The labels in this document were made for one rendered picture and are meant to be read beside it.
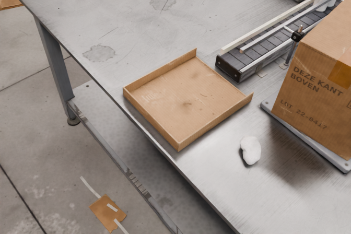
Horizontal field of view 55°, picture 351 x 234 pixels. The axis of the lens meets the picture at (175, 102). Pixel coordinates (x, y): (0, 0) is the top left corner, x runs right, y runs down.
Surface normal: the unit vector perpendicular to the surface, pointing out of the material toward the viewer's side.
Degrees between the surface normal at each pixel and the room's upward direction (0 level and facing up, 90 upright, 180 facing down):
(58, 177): 0
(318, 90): 90
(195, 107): 0
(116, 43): 0
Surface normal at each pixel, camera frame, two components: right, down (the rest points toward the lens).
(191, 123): 0.04, -0.65
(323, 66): -0.67, 0.54
